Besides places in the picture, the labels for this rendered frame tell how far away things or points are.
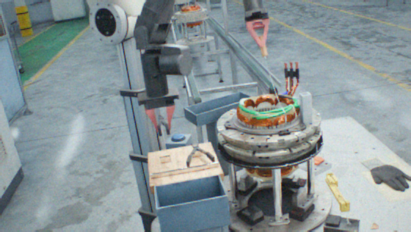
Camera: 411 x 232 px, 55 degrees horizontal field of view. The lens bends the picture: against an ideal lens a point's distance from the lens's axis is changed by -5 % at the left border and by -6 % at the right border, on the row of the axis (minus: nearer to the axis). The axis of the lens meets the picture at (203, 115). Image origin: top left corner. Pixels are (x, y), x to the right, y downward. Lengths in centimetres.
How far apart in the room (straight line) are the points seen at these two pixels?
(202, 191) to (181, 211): 12
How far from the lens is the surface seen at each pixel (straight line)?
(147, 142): 152
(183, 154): 118
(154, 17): 96
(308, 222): 131
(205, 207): 97
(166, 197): 107
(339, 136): 189
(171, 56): 96
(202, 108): 158
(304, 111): 121
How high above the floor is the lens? 158
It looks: 21 degrees down
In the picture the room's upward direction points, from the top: 8 degrees counter-clockwise
